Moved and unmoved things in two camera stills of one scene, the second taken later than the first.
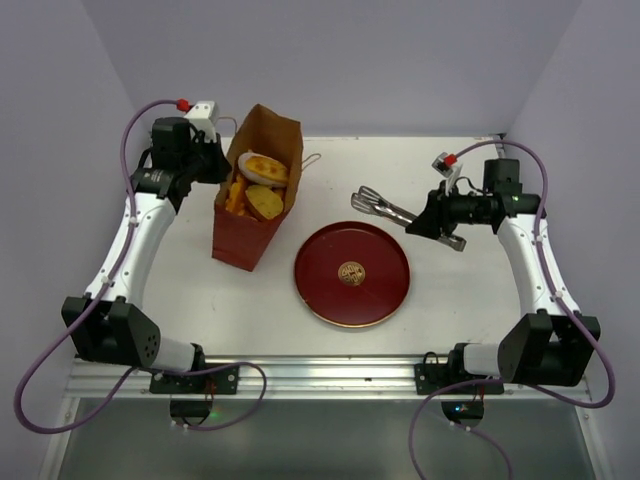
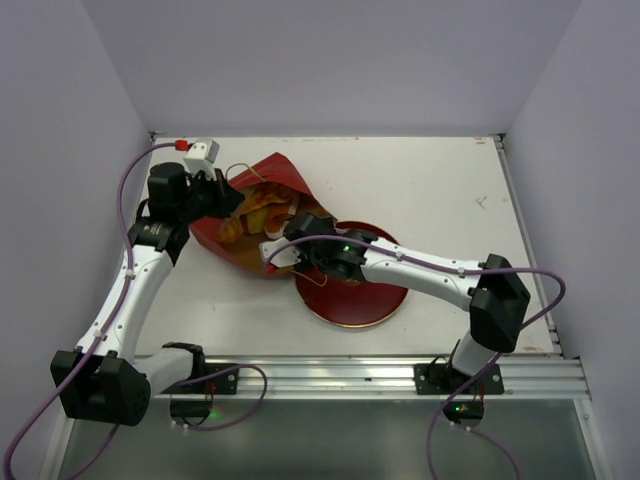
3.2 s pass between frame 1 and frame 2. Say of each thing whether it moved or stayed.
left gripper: moved
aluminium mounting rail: stayed
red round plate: stayed
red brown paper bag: moved
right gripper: moved
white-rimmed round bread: moved
